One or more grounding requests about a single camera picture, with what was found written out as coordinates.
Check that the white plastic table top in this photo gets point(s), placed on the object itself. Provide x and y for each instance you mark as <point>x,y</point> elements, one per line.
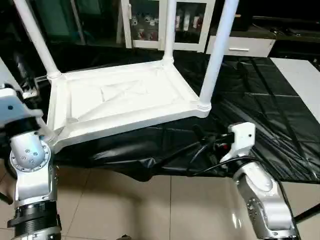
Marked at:
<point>112,105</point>

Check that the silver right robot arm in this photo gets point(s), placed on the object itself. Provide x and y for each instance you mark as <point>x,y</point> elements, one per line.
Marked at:
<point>262,200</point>

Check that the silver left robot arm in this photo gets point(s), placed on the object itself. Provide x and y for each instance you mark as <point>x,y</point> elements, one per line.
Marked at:
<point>32,175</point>

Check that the metal framed glass panel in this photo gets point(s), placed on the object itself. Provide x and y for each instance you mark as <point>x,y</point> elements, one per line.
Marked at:
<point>62,22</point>

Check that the black work mat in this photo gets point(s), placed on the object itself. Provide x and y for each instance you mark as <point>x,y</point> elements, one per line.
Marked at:
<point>250,87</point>

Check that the white drawer unit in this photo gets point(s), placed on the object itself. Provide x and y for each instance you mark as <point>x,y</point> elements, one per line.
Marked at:
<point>250,46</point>

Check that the white glass door cabinet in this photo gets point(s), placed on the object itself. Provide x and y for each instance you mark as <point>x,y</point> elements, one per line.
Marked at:
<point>128,30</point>

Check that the black stand leg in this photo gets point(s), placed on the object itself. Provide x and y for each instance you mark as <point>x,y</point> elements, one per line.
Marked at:
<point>6,198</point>

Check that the black desk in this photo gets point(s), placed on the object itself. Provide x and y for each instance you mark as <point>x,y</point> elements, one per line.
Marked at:
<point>295,47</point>

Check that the black speaker box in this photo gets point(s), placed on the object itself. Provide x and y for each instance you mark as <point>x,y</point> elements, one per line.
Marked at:
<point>243,20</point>

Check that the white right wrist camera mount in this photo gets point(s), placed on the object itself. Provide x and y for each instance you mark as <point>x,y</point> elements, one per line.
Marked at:
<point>241,135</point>

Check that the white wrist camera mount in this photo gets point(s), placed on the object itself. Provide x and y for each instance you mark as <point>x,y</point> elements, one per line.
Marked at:
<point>17,105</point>
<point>241,135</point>

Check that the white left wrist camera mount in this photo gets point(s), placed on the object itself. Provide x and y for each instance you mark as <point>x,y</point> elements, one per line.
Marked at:
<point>17,105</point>

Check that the black metal table frame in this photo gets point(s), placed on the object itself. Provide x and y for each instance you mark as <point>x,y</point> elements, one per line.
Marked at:
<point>307,213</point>

